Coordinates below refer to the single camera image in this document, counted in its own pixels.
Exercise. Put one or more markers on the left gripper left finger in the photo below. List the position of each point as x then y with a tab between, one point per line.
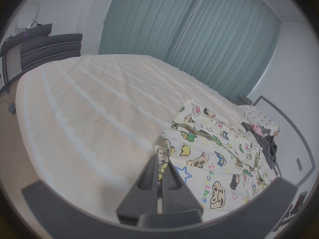
139	198

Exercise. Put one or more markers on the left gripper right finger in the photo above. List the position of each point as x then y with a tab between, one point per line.
182	198

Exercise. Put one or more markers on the white printed pyjama top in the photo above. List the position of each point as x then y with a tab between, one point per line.
214	153

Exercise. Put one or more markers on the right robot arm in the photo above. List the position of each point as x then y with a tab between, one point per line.
302	198

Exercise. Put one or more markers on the bed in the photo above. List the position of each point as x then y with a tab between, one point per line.
99	108

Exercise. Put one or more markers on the pile of clothes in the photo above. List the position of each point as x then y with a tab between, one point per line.
270	153

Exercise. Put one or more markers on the pink garment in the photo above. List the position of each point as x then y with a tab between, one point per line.
256	129

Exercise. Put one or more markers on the grey bedside table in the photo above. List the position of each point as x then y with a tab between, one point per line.
239	99

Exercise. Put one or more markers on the white printed pillow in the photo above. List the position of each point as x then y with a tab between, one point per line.
261	116

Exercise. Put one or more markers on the black power adapter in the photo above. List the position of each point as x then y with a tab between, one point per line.
12	108

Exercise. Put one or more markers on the blue-green curtain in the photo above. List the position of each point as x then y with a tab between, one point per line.
187	33

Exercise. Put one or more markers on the dark dressing table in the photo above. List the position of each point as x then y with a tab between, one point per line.
32	31

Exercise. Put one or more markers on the round mirror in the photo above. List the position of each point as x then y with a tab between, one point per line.
28	15

